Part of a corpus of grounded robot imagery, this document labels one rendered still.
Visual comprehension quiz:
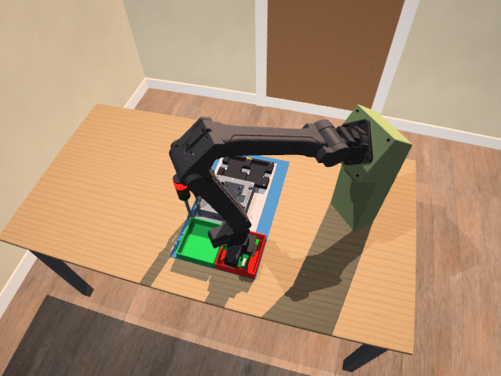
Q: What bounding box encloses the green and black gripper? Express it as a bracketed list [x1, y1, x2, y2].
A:
[222, 234, 259, 257]

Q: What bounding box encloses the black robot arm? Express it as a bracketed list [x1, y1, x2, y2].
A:
[169, 117, 373, 268]

